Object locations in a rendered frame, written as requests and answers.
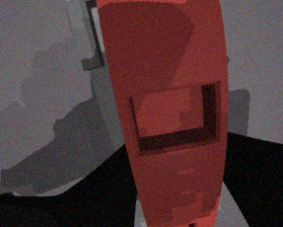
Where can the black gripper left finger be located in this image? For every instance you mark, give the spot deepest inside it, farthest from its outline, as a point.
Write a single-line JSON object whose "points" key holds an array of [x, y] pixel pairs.
{"points": [[105, 198]]}

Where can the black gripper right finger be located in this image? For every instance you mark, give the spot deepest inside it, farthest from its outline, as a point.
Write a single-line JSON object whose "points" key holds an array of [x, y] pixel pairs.
{"points": [[254, 177]]}

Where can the red tapered block with square sockets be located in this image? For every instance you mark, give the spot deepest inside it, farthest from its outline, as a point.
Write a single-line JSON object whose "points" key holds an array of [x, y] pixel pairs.
{"points": [[167, 64]]}

